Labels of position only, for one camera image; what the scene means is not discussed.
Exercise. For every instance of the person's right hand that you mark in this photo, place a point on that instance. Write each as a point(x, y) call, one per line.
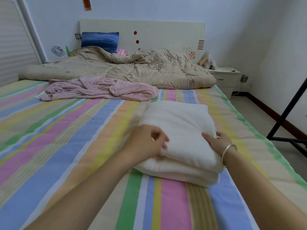
point(219, 143)

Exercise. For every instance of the person's left hand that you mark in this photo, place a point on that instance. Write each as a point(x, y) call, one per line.
point(144, 143)

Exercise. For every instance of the cream fleece blanket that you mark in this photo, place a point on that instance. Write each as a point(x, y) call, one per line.
point(177, 136)

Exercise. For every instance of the pink fleece blanket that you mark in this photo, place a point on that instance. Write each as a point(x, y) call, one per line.
point(96, 88)

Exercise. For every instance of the person's left forearm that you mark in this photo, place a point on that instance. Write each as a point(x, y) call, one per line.
point(76, 198)

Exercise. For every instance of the person's right forearm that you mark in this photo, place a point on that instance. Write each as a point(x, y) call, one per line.
point(264, 194)

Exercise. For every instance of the dark brown baseboard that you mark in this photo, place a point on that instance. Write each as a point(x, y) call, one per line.
point(268, 110)

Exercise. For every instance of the white nightstand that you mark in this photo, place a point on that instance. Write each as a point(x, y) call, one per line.
point(226, 79)

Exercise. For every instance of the black clothes rack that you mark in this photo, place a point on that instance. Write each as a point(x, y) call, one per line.
point(288, 112)

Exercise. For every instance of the beige quilt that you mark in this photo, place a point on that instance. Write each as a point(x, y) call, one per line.
point(144, 67)

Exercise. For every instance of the cream plush toy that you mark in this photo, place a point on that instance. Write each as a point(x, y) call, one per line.
point(207, 60)

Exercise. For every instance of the pink patterned pillow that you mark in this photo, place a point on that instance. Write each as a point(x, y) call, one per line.
point(122, 52)

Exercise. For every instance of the striped pastel bed sheet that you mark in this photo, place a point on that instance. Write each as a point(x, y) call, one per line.
point(48, 141)

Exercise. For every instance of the white headboard with red dots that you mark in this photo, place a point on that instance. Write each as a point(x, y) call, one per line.
point(158, 33)

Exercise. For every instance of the blue pillow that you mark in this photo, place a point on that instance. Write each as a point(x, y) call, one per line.
point(99, 41)

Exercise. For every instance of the green bottle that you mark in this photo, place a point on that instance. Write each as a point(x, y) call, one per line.
point(68, 51)

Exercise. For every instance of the small white desk fan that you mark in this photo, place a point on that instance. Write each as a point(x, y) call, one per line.
point(58, 50)

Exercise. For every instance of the black wall plug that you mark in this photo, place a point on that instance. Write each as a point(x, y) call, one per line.
point(244, 78)

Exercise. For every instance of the wall switch plate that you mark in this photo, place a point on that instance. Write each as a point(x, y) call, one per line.
point(77, 36)

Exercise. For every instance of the red wall hanging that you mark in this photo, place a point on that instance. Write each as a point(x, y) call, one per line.
point(87, 3)

